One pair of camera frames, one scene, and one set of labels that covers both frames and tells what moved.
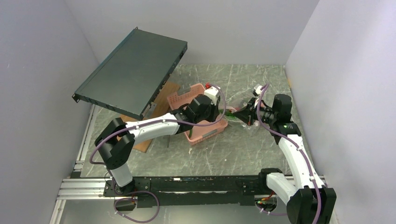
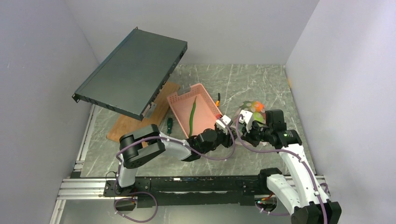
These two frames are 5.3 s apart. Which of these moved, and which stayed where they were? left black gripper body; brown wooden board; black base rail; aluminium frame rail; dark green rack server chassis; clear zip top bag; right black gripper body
Moved: clear zip top bag; right black gripper body; left black gripper body
Stayed: black base rail; aluminium frame rail; dark green rack server chassis; brown wooden board
